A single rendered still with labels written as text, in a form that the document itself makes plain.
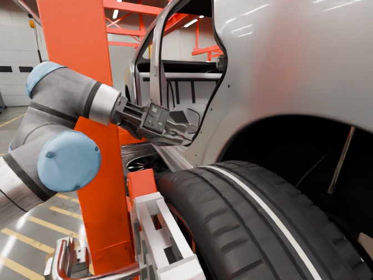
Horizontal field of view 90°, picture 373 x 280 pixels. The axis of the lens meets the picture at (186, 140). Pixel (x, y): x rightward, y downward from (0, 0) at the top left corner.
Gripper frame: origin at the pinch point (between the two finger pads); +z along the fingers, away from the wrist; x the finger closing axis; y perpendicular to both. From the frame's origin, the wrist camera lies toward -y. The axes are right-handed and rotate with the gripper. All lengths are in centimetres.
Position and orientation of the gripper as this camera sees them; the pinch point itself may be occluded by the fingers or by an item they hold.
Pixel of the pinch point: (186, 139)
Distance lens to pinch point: 53.0
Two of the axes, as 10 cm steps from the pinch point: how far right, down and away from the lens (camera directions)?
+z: 8.8, 3.5, 3.1
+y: 3.8, -1.5, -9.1
